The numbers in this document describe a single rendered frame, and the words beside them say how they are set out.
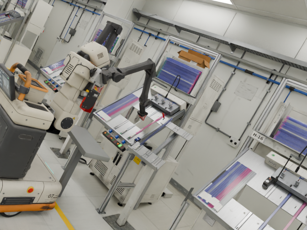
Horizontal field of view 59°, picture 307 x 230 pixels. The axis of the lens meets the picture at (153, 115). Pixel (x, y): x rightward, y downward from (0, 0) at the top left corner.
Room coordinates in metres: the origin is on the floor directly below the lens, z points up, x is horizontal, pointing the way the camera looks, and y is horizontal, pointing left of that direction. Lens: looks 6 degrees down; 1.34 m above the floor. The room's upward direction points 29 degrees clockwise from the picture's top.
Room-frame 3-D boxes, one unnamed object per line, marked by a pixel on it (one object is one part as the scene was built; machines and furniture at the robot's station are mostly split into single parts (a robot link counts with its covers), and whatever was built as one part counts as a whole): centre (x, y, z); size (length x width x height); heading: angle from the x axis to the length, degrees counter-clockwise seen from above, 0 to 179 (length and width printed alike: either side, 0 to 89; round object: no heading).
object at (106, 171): (3.18, -0.08, 0.31); 0.70 x 0.65 x 0.62; 52
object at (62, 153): (3.26, 0.77, 0.39); 0.24 x 0.24 x 0.78; 52
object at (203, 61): (3.34, -0.15, 1.82); 0.68 x 0.30 x 0.20; 52
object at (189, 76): (3.04, -0.05, 1.52); 0.51 x 0.13 x 0.27; 52
